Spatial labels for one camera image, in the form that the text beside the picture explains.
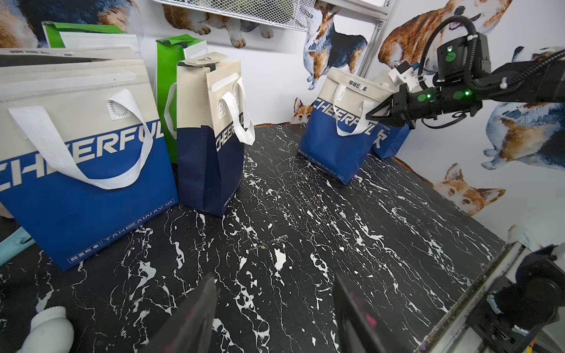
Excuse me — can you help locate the light blue dustpan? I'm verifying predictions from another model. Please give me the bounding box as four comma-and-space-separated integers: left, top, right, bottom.
0, 227, 35, 266

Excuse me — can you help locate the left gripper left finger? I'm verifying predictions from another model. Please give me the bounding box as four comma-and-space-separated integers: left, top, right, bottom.
141, 274, 219, 352

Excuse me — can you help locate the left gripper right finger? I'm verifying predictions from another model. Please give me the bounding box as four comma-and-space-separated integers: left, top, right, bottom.
333, 273, 386, 352

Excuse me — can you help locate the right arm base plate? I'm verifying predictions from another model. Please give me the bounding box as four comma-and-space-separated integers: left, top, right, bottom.
467, 275, 565, 353

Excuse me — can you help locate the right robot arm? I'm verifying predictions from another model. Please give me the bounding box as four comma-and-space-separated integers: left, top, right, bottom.
362, 16, 564, 129

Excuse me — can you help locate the small white orange bottle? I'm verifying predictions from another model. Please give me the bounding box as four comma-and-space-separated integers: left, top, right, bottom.
18, 306, 74, 353

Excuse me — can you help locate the dark blue white bag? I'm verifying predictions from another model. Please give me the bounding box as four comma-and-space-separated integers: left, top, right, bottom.
176, 52, 255, 216

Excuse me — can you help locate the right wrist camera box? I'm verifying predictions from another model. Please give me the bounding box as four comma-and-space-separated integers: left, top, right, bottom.
388, 61, 420, 93

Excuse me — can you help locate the aluminium frame rail front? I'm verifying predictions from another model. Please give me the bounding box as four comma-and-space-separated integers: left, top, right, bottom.
414, 242, 527, 353

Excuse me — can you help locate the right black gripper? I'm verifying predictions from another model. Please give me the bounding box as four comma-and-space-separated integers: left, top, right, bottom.
365, 84, 441, 129

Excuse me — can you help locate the green white takeout bag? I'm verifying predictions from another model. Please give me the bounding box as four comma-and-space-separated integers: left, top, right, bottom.
42, 21, 141, 57

